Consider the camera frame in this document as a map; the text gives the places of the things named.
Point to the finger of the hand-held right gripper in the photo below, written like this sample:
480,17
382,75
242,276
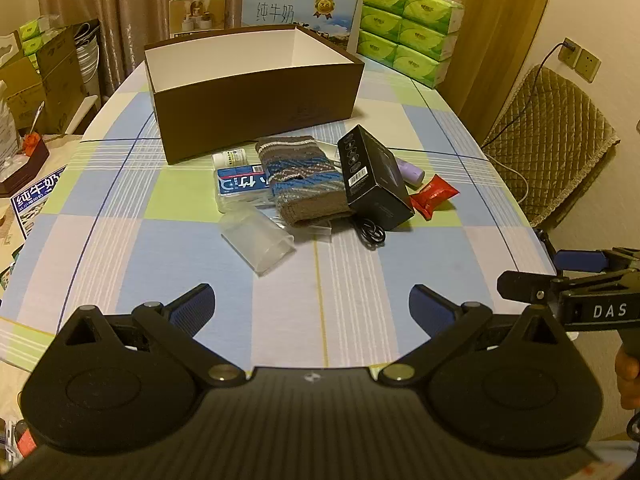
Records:
580,260
525,286

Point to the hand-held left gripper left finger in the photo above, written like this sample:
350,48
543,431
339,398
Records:
192,307

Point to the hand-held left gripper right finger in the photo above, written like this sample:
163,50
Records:
430,307

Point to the clear box with blue label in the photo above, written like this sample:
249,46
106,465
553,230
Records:
240,182

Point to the black shaver box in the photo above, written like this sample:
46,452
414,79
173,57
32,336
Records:
375,185

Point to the white pill bottle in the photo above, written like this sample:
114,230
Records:
227,158

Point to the blue patterned packet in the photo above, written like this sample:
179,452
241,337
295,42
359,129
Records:
300,180

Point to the brown cardboard storage box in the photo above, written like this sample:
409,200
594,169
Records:
250,115

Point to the person's right hand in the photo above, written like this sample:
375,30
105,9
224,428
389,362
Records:
629,380

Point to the checked tablecloth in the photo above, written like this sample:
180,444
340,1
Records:
150,250

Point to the clear plastic container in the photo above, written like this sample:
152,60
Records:
255,240

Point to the red snack packet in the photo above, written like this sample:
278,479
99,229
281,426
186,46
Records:
432,194

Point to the chair with quilted cover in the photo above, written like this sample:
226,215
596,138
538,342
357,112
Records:
550,135

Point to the purple bottle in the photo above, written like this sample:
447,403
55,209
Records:
411,170

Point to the blue printed milk carton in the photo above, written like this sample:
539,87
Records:
37,205

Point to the dark brown tray box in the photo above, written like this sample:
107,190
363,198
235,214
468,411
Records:
20,175

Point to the orange item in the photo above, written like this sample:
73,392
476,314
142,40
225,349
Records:
31,142

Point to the golden curtain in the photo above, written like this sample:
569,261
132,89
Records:
490,20

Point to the silver plastic bag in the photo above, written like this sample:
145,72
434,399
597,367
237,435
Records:
6,125

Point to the brown cardboard carton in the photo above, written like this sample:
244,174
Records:
60,70

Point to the stack of green tissue packs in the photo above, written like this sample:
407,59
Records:
415,35

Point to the tan carton with white cutout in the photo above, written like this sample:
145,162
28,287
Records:
20,90

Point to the small white product box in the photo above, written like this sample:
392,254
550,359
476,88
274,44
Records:
197,10

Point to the blue milk carton box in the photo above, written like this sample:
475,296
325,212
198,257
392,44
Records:
280,10

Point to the small green tissue pack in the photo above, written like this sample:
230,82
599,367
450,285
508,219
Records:
32,35

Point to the wall socket plate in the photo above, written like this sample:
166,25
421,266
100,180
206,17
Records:
588,66
571,55

